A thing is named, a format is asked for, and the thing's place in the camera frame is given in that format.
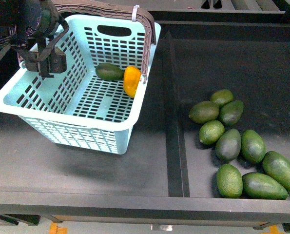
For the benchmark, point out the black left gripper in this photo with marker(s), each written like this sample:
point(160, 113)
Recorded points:
point(43, 59)

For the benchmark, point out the light blue plastic basket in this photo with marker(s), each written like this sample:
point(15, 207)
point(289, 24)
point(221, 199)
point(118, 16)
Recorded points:
point(77, 108)

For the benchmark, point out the green avocado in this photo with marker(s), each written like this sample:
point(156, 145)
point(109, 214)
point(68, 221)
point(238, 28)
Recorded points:
point(109, 72)
point(203, 112)
point(231, 113)
point(222, 97)
point(261, 186)
point(253, 147)
point(229, 145)
point(277, 166)
point(211, 132)
point(229, 181)

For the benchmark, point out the yellow mango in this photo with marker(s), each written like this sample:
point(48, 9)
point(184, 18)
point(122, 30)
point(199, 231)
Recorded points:
point(131, 80)

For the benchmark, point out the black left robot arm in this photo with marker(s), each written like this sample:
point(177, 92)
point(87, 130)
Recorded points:
point(33, 28)

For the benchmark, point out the black fruit display shelf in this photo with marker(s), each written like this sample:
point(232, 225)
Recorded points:
point(166, 176)

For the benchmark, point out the brown basket handle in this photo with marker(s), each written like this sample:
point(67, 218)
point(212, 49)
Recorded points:
point(122, 17)

